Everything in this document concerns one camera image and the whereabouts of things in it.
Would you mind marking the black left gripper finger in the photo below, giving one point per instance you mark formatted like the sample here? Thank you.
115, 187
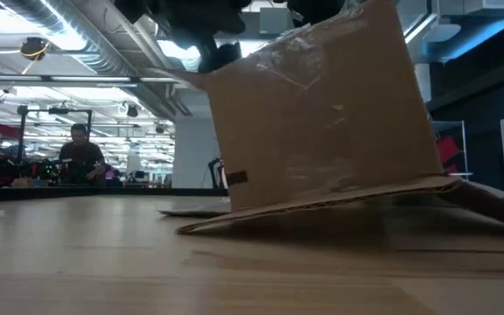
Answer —
221, 57

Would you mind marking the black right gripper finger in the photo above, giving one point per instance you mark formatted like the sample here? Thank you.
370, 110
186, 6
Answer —
315, 11

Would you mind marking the brown Sephora cardboard box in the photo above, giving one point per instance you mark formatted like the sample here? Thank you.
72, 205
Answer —
322, 131

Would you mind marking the black background robot arm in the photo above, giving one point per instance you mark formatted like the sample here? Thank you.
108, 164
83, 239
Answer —
214, 172

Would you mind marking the long ceiling light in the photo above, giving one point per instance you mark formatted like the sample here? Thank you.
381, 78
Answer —
90, 79

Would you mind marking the person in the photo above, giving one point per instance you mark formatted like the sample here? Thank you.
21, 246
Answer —
81, 157

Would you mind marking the red plastic storage bin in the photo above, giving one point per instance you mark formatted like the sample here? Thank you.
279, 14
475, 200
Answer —
448, 151

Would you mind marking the black camera gantry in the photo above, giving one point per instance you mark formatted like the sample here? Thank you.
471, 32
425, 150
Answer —
55, 110

